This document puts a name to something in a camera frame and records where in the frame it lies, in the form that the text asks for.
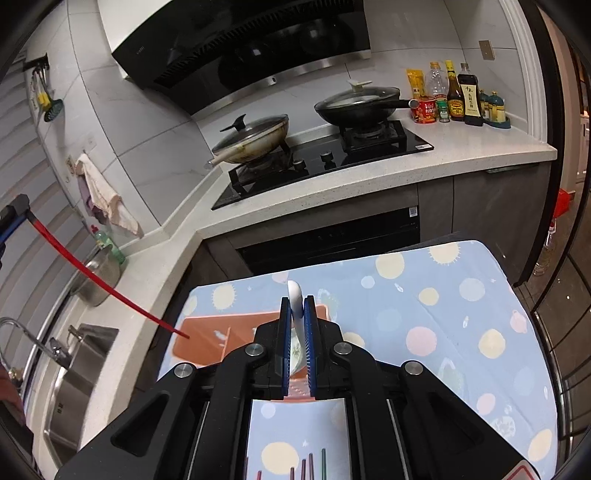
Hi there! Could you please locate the bright red chopstick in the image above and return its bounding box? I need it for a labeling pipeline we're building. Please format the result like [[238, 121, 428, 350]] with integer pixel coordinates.
[[27, 211, 189, 339]]

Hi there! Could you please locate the green chopstick gold band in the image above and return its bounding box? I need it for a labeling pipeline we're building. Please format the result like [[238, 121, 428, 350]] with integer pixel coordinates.
[[321, 448, 328, 480]]

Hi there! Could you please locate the red twisted chopstick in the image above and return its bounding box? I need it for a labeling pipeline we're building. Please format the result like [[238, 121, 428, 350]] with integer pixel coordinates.
[[307, 453, 315, 479]]

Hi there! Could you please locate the purple hanging cloth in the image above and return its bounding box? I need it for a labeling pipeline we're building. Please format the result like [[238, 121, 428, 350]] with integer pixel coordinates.
[[76, 175, 109, 225]]

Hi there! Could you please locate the pink perforated utensil holder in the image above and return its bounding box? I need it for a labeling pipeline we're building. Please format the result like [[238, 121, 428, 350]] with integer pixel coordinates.
[[171, 298, 315, 402]]

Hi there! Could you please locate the green dish soap bottle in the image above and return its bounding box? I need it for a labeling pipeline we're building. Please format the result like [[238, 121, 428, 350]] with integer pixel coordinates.
[[90, 225, 126, 265]]

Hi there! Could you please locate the pink hanging towel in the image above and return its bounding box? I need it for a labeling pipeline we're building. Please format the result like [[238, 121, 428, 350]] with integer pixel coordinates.
[[74, 152, 143, 238]]

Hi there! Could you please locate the stainless steel bowl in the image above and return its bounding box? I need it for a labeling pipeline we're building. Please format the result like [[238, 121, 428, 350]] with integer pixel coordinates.
[[71, 248, 123, 309]]

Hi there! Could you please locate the hanging utensil rack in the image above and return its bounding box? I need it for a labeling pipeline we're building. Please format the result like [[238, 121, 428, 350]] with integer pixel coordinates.
[[23, 54, 64, 123]]

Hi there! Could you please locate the chrome faucet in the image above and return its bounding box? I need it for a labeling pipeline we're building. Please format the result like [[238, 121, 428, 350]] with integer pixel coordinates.
[[0, 317, 72, 369]]

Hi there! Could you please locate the black gas stove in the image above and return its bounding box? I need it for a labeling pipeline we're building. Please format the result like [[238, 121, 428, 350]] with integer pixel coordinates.
[[212, 120, 434, 210]]

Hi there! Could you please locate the beige wok with lid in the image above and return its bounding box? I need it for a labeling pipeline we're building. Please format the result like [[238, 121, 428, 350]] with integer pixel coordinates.
[[208, 114, 290, 167]]

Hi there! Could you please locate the steel sink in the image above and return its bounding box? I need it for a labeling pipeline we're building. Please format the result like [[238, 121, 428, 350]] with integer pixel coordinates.
[[43, 324, 118, 466]]

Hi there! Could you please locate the black wok with lid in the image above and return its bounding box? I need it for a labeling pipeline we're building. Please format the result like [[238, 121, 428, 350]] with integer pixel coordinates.
[[315, 80, 419, 128]]

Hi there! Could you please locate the red instant noodle cup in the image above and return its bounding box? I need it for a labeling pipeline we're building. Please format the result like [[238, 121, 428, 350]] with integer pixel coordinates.
[[411, 96, 439, 124]]

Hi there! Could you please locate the black range hood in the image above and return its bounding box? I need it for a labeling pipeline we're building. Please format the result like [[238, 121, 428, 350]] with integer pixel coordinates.
[[113, 1, 370, 115]]

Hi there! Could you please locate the small green cap jar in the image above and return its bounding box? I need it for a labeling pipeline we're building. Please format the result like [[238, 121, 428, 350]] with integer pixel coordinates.
[[436, 97, 451, 123]]

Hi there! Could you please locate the brown sauce bottle yellow cap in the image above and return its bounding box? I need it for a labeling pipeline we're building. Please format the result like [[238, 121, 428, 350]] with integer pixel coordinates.
[[445, 60, 465, 122]]

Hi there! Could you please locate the yellow seasoning packet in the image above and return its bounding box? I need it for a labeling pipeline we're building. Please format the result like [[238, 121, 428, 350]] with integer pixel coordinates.
[[407, 69, 425, 99]]

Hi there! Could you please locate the clear plastic bottle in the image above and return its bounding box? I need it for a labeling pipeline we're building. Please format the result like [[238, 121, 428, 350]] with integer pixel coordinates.
[[427, 61, 448, 98]]

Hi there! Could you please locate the small green jar set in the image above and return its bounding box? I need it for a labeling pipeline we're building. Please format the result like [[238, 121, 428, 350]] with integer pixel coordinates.
[[479, 90, 511, 129]]

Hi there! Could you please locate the dark soy sauce bottle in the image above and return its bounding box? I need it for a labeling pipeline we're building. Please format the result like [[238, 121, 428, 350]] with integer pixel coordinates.
[[458, 62, 484, 127]]

